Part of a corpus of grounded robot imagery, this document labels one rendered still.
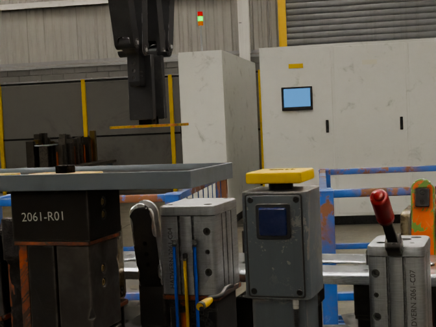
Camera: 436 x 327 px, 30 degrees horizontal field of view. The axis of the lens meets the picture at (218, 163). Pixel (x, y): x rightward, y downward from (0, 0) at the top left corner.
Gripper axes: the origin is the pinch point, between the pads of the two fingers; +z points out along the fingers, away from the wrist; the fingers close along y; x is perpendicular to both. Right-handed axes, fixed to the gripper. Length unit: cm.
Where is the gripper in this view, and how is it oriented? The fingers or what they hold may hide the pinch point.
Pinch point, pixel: (146, 87)
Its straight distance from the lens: 90.5
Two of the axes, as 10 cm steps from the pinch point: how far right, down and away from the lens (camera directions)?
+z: 0.5, 10.0, 0.5
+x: -9.0, 0.2, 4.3
